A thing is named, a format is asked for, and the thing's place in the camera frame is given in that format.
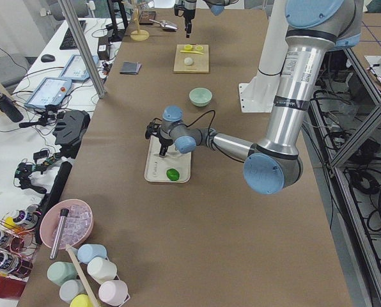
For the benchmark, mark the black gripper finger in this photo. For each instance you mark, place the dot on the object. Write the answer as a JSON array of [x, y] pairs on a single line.
[[167, 147], [162, 152], [188, 28]]

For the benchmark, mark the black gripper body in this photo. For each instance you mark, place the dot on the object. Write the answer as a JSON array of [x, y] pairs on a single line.
[[188, 14], [164, 141]]

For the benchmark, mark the white steamed bun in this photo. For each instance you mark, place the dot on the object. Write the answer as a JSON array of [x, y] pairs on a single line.
[[188, 61]]

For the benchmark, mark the white ceramic spoon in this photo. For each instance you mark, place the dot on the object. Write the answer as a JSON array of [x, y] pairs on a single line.
[[172, 155]]

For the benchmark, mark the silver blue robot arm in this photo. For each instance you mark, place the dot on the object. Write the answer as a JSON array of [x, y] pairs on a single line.
[[310, 28], [216, 7]]

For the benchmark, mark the mint green bowl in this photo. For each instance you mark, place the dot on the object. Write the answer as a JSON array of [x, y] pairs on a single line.
[[200, 97]]

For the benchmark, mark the pink bowl with ice cubes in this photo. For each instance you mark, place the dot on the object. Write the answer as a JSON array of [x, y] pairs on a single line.
[[78, 225]]

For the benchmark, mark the beige rabbit tray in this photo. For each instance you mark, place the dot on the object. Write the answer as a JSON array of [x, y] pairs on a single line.
[[156, 166]]

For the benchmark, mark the lower lemon slice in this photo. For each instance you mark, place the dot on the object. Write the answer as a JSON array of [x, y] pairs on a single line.
[[188, 47]]

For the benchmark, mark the metal scoop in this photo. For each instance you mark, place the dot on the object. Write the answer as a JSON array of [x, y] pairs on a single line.
[[165, 25]]

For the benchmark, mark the yellow plastic knife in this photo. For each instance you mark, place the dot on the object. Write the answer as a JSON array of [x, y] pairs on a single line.
[[192, 52]]

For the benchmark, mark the green toy pepper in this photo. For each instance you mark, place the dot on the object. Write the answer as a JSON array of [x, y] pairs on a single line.
[[173, 174]]

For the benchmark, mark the bamboo cutting board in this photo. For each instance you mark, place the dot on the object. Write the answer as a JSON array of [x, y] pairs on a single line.
[[201, 63]]

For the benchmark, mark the wooden stand with base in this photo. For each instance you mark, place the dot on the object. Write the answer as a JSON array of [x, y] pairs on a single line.
[[138, 7]]

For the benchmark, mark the grey cloth stack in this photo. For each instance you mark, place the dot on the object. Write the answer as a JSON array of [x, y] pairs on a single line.
[[130, 68]]

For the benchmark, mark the black plastic housing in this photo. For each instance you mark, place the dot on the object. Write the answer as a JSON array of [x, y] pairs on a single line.
[[69, 130]]

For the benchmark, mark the far teach pendant tablet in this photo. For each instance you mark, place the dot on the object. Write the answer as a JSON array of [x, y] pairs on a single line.
[[75, 69]]

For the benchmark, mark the teach pendant tablet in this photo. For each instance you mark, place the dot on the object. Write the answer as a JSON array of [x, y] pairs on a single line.
[[75, 69], [50, 92]]

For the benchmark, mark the near teach pendant tablet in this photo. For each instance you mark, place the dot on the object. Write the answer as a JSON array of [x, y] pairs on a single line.
[[50, 92]]

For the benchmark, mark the metal cylinder tube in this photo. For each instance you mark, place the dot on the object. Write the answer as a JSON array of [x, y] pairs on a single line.
[[59, 233]]

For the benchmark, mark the black keyboard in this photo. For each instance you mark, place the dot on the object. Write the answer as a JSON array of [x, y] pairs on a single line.
[[68, 42]]

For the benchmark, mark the black computer mouse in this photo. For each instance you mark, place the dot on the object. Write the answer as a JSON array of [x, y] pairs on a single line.
[[47, 58]]

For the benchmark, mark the light blue cup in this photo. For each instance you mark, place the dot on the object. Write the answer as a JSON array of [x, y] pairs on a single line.
[[87, 252]]

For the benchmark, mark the white cup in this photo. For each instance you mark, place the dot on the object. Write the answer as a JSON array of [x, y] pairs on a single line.
[[102, 270]]

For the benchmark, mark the black water bottle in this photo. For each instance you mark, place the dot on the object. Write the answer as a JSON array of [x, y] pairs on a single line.
[[8, 108]]

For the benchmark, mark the pink cup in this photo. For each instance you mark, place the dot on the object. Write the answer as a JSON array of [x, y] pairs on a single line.
[[114, 292]]

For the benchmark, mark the mint green cup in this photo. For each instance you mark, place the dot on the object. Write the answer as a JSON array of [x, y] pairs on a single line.
[[60, 272]]

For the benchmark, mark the grey cup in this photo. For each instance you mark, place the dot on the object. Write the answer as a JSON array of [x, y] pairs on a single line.
[[70, 289]]

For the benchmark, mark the yellow cup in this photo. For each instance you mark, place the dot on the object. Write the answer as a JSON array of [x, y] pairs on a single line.
[[81, 300]]

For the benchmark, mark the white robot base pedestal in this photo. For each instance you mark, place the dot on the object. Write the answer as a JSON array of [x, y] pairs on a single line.
[[258, 95]]

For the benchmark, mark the aluminium frame post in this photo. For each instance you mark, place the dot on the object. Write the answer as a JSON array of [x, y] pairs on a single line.
[[82, 45]]

